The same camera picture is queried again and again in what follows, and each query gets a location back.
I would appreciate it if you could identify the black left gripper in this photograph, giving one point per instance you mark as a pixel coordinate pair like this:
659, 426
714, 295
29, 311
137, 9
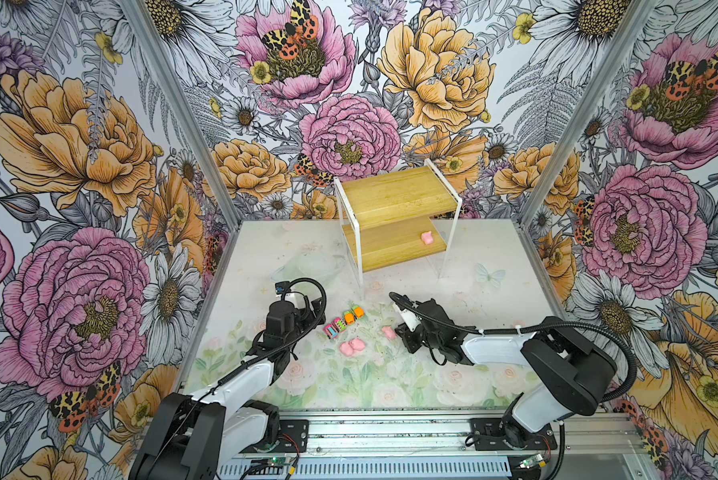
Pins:
306, 313

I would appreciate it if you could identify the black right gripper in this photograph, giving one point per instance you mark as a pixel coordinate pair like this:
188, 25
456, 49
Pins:
406, 338

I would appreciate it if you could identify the pink pig toy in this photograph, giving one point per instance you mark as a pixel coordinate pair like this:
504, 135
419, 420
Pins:
427, 237
346, 349
357, 344
389, 332

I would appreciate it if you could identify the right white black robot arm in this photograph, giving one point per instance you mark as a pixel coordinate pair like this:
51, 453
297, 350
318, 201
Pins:
574, 373

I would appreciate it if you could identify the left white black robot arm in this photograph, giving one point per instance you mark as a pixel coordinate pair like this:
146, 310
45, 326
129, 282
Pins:
192, 435

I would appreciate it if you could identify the white wooden two-tier shelf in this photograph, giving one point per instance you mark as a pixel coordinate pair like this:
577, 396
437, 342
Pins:
382, 217

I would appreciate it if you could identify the orange green toy car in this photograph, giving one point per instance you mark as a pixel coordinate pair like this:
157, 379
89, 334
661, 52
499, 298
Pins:
358, 312

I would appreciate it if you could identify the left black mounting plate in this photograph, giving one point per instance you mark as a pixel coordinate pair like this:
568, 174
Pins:
288, 436

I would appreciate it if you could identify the black mounting plate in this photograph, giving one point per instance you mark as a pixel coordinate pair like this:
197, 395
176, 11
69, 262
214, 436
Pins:
493, 434
288, 436

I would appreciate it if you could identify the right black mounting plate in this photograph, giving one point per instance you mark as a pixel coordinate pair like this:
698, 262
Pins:
493, 434

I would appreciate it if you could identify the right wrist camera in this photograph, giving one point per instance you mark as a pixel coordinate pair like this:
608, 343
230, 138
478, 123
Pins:
410, 319

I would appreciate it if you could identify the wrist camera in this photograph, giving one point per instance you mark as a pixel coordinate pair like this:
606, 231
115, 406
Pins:
282, 287
410, 319

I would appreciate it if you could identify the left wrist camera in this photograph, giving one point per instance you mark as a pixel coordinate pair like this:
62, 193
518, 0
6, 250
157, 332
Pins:
282, 287

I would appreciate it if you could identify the white vented cable duct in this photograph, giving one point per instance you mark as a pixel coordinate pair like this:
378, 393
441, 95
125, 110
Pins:
411, 467

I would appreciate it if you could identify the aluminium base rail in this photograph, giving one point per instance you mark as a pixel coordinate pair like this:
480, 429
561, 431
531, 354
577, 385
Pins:
396, 433

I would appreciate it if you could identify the aluminium left corner post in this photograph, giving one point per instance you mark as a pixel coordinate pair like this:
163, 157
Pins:
145, 32

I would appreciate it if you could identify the aluminium corner post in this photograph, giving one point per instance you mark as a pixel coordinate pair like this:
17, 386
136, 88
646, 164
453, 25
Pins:
145, 32
635, 18

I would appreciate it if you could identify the aluminium right corner post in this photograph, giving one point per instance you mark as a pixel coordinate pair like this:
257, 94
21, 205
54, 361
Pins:
635, 18

